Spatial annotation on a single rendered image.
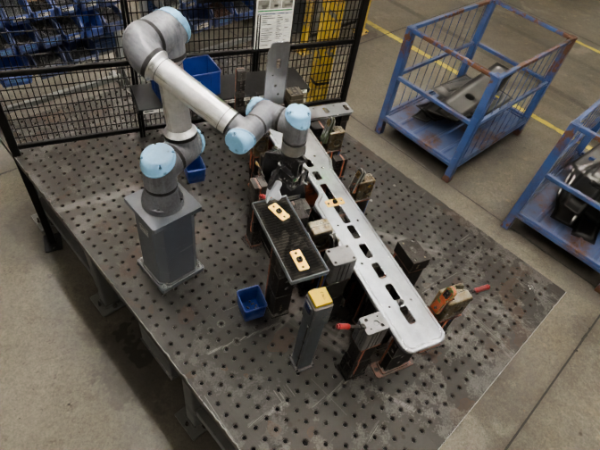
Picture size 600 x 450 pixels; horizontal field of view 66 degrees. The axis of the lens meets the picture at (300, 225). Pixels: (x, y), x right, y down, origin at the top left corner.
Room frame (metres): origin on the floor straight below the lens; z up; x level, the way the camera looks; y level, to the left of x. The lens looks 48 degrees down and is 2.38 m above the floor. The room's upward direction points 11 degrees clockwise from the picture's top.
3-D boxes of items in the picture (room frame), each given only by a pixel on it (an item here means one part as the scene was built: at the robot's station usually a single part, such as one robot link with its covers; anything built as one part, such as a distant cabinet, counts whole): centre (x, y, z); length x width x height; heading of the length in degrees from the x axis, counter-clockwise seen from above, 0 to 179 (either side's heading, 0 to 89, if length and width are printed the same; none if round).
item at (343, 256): (1.06, -0.16, 0.90); 0.13 x 0.10 x 0.41; 123
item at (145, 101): (2.07, 0.53, 1.02); 0.90 x 0.22 x 0.03; 123
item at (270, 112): (1.16, 0.17, 1.55); 0.11 x 0.11 x 0.08; 72
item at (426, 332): (1.41, -0.14, 1.00); 1.38 x 0.22 x 0.02; 33
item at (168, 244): (1.15, 0.51, 0.90); 0.21 x 0.21 x 0.40; 51
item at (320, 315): (0.83, -0.11, 0.92); 0.08 x 0.08 x 0.44; 33
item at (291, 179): (1.14, 0.06, 1.40); 0.09 x 0.08 x 0.12; 51
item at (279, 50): (2.05, 0.26, 1.17); 0.12 x 0.01 x 0.34; 123
